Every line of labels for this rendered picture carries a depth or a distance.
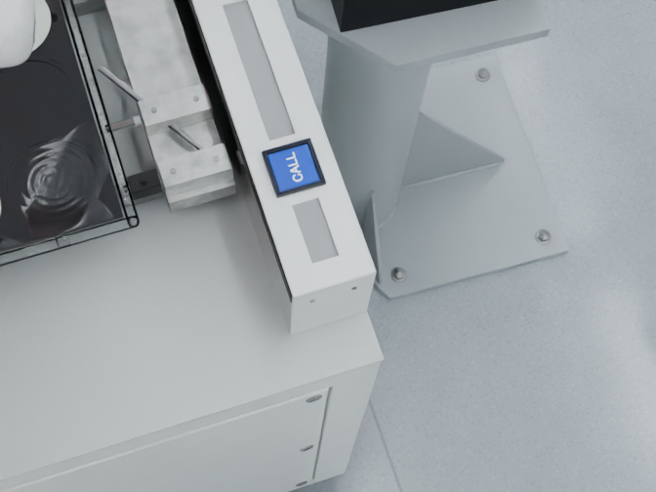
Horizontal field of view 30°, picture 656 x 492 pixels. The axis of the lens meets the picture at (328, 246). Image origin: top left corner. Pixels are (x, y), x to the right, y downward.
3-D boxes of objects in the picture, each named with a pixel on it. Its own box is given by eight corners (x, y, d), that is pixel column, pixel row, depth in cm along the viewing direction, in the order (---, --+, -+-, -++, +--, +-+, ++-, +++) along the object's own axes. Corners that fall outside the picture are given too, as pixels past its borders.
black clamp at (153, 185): (133, 200, 139) (131, 191, 137) (128, 184, 140) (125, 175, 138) (163, 192, 140) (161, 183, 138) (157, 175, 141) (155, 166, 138)
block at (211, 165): (166, 197, 140) (164, 186, 137) (158, 171, 141) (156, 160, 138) (233, 178, 141) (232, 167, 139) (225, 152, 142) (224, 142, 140)
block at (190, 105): (147, 137, 143) (144, 125, 140) (140, 111, 144) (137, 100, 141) (213, 118, 144) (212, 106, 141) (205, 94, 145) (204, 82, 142)
